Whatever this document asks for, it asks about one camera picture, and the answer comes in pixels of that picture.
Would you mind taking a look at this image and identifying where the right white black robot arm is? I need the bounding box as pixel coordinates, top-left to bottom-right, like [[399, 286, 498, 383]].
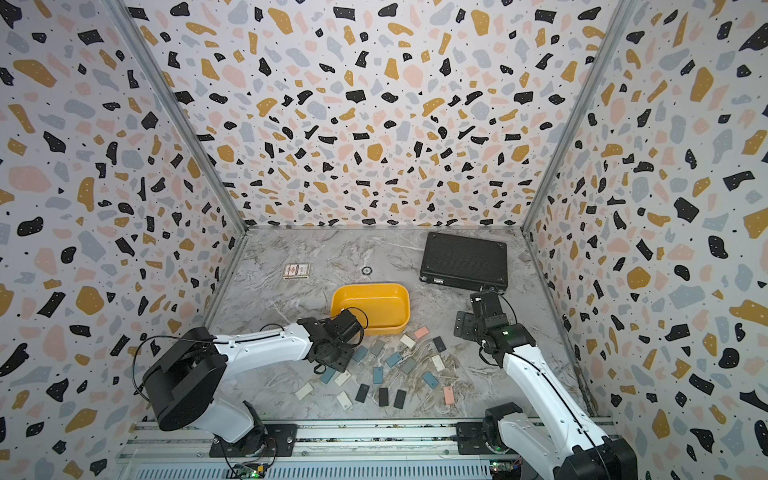
[[454, 290, 639, 479]]

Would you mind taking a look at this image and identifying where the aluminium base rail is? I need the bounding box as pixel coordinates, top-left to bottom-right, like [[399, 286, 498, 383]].
[[116, 416, 625, 480]]

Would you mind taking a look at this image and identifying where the black hard case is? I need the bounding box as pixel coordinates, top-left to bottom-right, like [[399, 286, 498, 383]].
[[419, 232, 508, 294]]

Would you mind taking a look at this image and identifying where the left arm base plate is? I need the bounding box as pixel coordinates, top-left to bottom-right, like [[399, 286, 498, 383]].
[[209, 423, 298, 459]]

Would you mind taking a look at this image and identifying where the small card box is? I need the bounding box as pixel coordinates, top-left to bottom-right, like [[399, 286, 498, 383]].
[[283, 263, 311, 280]]

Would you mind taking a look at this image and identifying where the black eraser bottom left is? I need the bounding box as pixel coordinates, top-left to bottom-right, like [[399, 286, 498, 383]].
[[355, 384, 370, 403]]

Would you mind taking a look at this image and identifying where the pink eraser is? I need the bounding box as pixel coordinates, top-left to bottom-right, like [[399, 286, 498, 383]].
[[413, 327, 429, 340], [443, 386, 455, 405]]

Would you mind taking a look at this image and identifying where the black eraser bottom right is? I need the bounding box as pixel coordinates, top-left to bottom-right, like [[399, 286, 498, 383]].
[[394, 389, 407, 410]]

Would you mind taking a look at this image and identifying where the black eraser bottom middle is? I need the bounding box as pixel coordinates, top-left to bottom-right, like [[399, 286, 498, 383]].
[[378, 388, 389, 407]]

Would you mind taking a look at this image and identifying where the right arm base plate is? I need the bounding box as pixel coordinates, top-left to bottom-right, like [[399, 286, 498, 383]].
[[454, 421, 508, 455]]

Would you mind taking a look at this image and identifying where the blue eraser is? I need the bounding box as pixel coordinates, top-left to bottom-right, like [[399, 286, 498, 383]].
[[320, 368, 337, 384], [373, 367, 384, 385], [422, 371, 439, 389], [385, 352, 402, 368], [352, 346, 368, 363]]

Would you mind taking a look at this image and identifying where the black eraser upper right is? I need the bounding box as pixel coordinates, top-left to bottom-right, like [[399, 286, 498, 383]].
[[433, 337, 447, 352]]

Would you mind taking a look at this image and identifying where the white eraser bottom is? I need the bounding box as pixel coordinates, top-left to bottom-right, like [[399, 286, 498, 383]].
[[336, 392, 352, 410]]

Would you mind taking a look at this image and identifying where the yellow plastic storage box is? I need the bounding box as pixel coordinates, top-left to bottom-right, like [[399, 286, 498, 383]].
[[330, 283, 411, 336]]

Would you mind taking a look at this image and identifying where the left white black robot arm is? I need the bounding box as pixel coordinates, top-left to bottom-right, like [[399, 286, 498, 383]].
[[136, 309, 368, 457]]

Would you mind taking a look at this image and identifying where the white eraser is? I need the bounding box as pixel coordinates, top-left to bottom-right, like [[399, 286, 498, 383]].
[[295, 383, 313, 400], [400, 335, 415, 349], [334, 371, 351, 386], [431, 355, 445, 372], [336, 392, 352, 410]]

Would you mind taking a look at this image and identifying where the black eraser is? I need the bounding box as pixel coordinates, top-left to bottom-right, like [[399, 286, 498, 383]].
[[433, 337, 447, 352], [355, 384, 370, 403], [394, 389, 407, 410], [378, 388, 389, 407]]

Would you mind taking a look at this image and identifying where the grey eraser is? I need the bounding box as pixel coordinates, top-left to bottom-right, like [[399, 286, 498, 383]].
[[400, 358, 417, 375], [370, 340, 385, 357]]

